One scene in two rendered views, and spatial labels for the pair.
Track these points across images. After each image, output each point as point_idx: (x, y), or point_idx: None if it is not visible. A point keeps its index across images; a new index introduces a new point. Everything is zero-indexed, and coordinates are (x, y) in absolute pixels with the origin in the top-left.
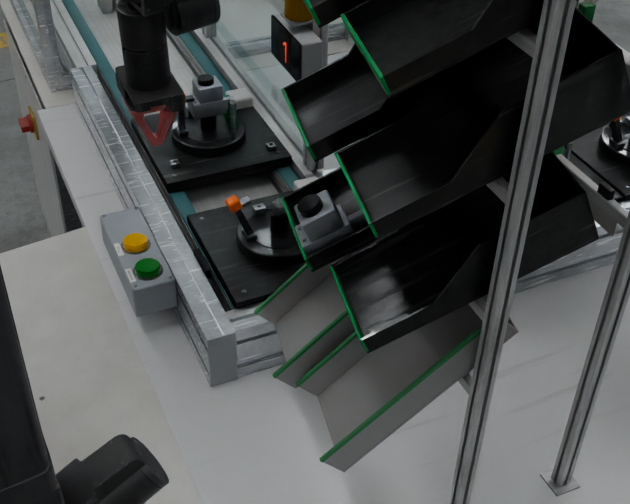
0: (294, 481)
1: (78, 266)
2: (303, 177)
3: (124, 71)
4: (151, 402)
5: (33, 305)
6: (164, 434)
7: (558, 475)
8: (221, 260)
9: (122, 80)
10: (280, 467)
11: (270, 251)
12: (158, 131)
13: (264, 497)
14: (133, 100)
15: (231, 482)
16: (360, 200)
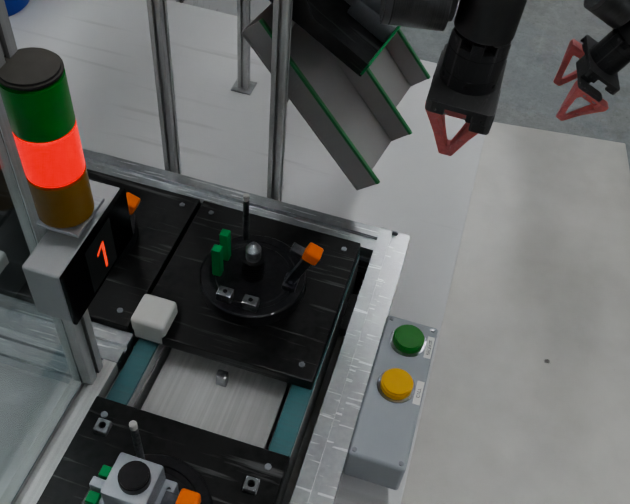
0: (398, 180)
1: None
2: (116, 368)
3: (486, 104)
4: (455, 296)
5: (510, 488)
6: (462, 265)
7: (249, 77)
8: (332, 295)
9: (498, 93)
10: (399, 193)
11: (289, 254)
12: (445, 138)
13: (425, 184)
14: (505, 63)
15: (440, 205)
16: None
